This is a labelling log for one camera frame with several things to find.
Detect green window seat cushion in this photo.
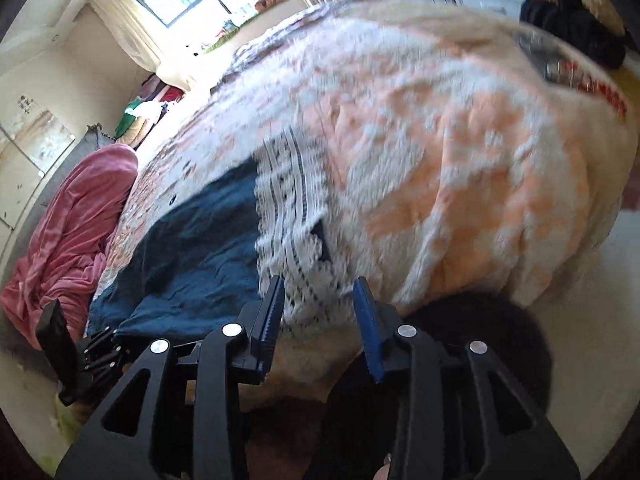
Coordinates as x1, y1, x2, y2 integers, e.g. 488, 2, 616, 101
200, 15, 261, 57

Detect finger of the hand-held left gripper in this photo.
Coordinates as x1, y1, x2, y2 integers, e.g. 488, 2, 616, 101
36, 301, 132, 407

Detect orange and white printed blanket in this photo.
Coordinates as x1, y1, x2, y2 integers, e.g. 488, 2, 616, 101
85, 0, 632, 411

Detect blue denim pants with lace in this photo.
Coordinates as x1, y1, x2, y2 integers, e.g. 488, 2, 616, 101
86, 127, 333, 343

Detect dark cloth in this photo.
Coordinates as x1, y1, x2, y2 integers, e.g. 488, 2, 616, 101
519, 0, 627, 70

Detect pile of colourful clothes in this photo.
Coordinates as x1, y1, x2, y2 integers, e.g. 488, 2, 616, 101
114, 72, 187, 152

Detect person's right hand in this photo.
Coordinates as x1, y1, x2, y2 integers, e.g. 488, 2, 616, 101
372, 452, 394, 480

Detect person's dark clothing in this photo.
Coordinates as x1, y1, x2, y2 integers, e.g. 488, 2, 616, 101
300, 290, 553, 480

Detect red and silver object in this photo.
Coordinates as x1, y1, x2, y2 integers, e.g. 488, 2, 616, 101
515, 30, 629, 122

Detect purple patterned quilt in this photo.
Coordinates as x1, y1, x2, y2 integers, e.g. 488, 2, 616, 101
215, 0, 361, 91

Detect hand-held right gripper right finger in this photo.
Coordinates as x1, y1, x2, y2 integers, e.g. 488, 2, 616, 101
352, 276, 581, 480

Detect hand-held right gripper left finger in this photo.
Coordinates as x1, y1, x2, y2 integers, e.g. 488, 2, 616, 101
55, 275, 286, 480

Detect pink blanket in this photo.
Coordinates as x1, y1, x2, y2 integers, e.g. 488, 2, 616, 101
0, 143, 139, 351

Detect wall poster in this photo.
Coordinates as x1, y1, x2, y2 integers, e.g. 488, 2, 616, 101
0, 94, 77, 173

